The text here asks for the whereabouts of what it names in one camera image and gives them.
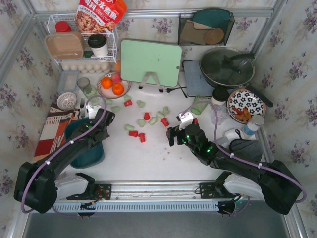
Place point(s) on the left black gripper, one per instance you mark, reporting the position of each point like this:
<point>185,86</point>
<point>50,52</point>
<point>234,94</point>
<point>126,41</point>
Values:
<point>99,121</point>

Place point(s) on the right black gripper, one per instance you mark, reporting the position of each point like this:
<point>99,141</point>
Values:
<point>175,135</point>

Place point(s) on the teal plastic storage basket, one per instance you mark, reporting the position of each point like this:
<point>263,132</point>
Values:
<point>90,157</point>

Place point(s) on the grey fluffy cloth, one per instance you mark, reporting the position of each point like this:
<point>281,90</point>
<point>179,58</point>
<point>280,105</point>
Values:
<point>250,150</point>

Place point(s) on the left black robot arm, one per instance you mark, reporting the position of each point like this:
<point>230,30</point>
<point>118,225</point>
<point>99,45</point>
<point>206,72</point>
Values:
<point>35,187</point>

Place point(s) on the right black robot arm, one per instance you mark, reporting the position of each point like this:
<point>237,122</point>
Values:
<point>244,172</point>

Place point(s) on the clear storage box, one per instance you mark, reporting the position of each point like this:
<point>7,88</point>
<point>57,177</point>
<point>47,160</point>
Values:
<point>68,81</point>

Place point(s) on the green capsule left low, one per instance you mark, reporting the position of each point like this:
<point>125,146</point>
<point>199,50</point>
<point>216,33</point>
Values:
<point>129,127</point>

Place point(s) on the green capsule upper right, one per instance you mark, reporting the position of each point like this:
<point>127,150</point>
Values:
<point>166,110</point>

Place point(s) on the green capsule centre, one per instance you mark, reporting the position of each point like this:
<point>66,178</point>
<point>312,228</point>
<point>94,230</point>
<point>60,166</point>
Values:
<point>153,120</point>

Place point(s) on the green glass cup right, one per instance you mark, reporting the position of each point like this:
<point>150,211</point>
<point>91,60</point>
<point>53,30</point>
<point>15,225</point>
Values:
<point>200,107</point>

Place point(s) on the silver fork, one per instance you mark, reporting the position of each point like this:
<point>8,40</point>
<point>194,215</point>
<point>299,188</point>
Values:
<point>82,108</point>

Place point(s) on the fruit plate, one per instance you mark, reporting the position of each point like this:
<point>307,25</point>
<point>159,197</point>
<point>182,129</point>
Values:
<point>111,87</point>

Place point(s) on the green round capsule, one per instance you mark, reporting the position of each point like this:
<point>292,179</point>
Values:
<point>141,123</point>

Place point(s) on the clear plastic cup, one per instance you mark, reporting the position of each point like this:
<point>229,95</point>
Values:
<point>222,114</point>

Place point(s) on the white small strainer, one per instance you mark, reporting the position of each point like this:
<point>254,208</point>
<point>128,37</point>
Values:
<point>66,101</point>

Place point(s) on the striped red cloth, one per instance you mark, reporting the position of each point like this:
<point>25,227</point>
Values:
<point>52,135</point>

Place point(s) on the black power plug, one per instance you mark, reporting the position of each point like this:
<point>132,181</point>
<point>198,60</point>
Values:
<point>168,90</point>

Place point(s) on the orange fruit right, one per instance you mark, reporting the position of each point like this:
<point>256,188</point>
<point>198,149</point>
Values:
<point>118,89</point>

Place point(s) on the orange fruit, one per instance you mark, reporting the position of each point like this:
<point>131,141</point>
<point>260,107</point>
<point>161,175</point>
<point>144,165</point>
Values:
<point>106,82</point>
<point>118,89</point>

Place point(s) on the white scoop cup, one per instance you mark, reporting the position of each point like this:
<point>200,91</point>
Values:
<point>229,136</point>

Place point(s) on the orange fruit left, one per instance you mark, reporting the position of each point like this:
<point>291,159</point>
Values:
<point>106,82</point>

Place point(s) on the green capsule top middle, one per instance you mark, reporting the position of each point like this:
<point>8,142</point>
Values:
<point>141,104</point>

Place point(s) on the grey glass cup left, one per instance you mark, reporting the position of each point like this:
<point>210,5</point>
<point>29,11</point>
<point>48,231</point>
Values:
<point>83,83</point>

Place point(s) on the white jar black lid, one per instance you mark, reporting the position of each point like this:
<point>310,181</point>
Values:
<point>219,96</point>

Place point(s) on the pink peach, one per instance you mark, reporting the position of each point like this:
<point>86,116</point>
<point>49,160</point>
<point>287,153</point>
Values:
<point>116,78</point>

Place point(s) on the white egg tray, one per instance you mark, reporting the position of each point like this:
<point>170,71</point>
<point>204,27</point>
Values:
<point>87,67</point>

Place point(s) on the flower pattern plate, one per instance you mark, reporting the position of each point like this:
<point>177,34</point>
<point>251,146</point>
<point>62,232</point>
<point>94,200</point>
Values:
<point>242,104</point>

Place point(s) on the white bottle grey cap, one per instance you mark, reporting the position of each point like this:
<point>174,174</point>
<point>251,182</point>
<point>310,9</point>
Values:
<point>253,125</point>

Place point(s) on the black wok with glass lid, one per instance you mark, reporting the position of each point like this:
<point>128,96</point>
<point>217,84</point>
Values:
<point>230,68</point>

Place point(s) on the green cutting board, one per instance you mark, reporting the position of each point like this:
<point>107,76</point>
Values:
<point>140,57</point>

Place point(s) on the white cup black lid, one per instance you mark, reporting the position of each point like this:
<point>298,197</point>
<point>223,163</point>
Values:
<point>98,44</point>

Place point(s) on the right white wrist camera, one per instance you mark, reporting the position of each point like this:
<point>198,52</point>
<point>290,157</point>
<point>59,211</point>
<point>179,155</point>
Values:
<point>185,119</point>

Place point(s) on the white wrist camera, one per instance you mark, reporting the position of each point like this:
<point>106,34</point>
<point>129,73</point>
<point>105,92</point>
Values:
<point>185,119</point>
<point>91,111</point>

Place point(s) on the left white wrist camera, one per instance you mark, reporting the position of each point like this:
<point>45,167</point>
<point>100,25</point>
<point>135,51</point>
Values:
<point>91,111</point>

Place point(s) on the white wire rack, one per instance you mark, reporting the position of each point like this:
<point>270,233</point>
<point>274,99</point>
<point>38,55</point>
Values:
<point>112,39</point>

